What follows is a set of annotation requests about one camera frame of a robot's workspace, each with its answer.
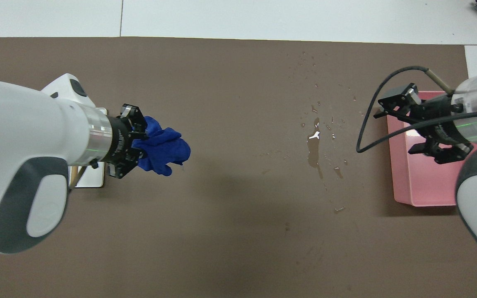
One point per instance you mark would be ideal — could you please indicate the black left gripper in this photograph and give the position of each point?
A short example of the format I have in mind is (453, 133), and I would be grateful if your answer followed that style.
(120, 140)

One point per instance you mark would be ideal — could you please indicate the spilled water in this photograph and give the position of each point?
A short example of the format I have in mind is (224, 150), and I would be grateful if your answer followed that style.
(314, 149)

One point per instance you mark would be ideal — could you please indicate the white rack with wooden rods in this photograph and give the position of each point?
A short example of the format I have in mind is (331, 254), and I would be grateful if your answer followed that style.
(91, 178)

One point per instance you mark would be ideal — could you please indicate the brown table mat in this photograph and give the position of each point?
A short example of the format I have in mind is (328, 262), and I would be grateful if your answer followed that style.
(222, 227)

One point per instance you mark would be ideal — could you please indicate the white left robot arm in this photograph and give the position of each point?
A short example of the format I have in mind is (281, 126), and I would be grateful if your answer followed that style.
(15, 136)

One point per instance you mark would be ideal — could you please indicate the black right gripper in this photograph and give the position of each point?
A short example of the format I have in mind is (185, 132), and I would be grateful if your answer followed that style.
(441, 124)

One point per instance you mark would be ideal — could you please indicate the blue towel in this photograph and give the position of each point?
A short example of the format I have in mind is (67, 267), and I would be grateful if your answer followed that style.
(164, 151)

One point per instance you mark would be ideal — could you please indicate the pink plastic tray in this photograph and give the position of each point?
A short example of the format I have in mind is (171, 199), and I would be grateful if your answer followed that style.
(425, 182)

